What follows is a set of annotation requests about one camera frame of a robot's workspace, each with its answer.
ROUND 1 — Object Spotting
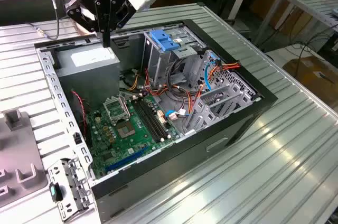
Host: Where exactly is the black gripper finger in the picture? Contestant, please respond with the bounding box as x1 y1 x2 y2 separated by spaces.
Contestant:
64 0 107 48
106 0 134 48

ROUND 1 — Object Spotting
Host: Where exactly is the blue data wire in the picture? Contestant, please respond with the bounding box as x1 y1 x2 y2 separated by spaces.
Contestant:
165 52 220 120

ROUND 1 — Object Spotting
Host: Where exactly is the red orange yellow power wire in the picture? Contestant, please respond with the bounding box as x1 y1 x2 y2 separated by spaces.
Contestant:
184 59 242 119

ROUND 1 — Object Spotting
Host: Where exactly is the grey metal disk bay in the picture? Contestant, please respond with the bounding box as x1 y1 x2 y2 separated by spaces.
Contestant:
182 49 262 136

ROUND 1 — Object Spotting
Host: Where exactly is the blue plastic drive latch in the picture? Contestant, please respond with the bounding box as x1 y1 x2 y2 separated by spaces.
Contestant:
149 30 182 52

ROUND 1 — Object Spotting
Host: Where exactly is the grey optical drive cage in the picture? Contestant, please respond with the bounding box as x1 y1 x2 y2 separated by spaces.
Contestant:
141 27 209 90

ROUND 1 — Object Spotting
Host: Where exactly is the grey power supply unit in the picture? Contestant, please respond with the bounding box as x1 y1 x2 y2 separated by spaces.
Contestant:
54 43 121 108

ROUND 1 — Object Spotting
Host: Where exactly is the metal socket cover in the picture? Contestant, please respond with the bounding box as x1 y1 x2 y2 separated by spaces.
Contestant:
102 96 132 126

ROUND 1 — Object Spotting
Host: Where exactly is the black RAM slot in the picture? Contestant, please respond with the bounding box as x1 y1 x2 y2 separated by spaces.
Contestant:
132 99 164 143
135 98 167 142
138 97 170 139
142 96 173 138

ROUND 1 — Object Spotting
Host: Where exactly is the beige board connector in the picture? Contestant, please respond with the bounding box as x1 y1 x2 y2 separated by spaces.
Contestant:
157 109 167 126

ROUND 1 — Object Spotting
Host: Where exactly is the CPU socket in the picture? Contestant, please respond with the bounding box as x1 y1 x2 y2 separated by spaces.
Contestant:
115 120 138 140

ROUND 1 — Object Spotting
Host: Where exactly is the green motherboard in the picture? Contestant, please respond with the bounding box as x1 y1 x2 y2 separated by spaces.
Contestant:
86 93 183 180

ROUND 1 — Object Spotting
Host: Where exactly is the blue expansion slot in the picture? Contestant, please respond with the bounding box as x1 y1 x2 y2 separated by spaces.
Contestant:
105 146 148 173

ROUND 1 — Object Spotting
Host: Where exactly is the grey parts rack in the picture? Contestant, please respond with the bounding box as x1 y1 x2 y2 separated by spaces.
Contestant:
0 109 51 209

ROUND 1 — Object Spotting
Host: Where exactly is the black open PC case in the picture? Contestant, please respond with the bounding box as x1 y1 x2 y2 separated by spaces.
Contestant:
33 18 279 224

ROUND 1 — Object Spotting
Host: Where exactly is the brown carton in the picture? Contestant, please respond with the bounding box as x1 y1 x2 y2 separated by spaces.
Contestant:
264 0 315 37

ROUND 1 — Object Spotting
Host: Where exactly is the metal slat side table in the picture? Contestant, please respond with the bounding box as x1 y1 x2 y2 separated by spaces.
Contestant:
253 0 338 48

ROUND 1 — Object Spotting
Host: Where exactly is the large cardboard box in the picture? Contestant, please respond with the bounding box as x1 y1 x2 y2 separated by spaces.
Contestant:
282 56 338 108

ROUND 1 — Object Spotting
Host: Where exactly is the black cable with metal plug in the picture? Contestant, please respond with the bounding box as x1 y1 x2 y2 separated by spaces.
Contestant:
27 0 80 41

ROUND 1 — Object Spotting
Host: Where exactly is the yellow black wire bundle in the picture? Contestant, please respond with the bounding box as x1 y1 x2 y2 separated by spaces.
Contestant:
118 68 142 92

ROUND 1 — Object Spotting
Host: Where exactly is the thick black cable bundle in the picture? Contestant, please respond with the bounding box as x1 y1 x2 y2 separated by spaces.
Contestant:
167 57 193 100

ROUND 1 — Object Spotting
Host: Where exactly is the red orange wire bundle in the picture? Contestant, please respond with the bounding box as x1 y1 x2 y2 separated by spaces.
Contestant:
144 68 170 98

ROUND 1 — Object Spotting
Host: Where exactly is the red black fan wire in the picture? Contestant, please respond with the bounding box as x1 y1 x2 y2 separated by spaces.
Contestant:
70 89 88 140

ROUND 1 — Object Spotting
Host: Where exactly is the grey metal slot bracket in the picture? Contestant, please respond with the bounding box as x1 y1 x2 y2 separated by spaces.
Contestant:
46 157 95 222

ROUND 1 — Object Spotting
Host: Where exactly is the black teal bracket latch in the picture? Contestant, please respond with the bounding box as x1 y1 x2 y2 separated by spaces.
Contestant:
49 183 64 203

